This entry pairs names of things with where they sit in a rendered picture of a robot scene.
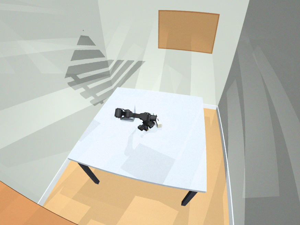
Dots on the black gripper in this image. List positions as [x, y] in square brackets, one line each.
[143, 126]

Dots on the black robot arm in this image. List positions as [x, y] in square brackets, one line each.
[142, 116]

